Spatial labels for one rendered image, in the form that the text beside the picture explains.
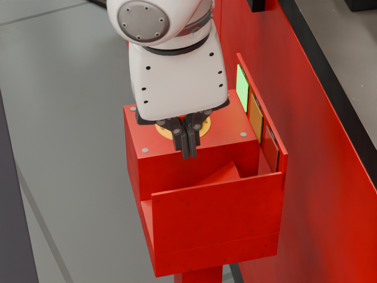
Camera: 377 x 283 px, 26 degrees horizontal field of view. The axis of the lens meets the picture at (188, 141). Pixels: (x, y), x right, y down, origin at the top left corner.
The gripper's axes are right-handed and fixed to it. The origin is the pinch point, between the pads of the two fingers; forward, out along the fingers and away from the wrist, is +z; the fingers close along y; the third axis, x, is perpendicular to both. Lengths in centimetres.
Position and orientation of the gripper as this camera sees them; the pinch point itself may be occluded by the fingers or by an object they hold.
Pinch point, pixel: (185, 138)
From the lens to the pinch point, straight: 94.5
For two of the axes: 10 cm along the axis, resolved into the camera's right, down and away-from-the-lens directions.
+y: -9.7, 2.2, -1.1
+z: 0.8, 7.2, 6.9
